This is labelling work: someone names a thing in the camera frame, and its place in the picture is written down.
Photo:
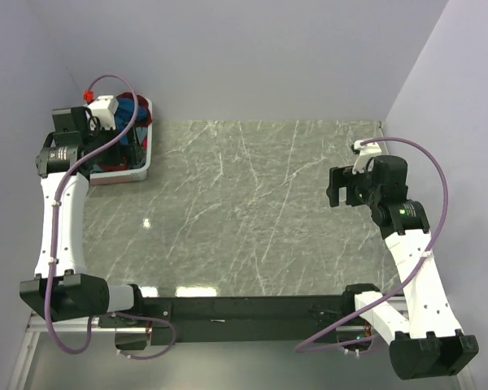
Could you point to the black base beam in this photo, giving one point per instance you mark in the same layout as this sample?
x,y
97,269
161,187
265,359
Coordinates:
x,y
238,319

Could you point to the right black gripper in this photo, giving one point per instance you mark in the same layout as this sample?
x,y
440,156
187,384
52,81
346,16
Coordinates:
x,y
344,177

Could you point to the white laundry basket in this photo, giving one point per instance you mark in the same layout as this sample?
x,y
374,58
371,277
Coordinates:
x,y
137,173

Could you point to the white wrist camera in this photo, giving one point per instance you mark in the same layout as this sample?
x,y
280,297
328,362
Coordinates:
x,y
104,108
365,151

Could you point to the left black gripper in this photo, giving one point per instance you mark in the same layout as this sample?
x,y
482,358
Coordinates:
x,y
125,153

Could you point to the dark red t shirt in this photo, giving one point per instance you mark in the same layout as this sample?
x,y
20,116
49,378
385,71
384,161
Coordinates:
x,y
126,108

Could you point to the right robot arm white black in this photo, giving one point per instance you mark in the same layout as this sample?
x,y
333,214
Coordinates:
x,y
427,341

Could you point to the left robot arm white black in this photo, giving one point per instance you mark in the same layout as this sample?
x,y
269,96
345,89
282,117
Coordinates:
x,y
62,287

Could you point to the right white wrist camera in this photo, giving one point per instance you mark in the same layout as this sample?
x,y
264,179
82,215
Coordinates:
x,y
365,151

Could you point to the blue t shirt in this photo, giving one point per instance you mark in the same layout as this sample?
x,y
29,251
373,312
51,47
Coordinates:
x,y
141,132

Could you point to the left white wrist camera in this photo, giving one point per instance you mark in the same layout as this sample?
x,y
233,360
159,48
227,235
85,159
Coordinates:
x,y
104,108

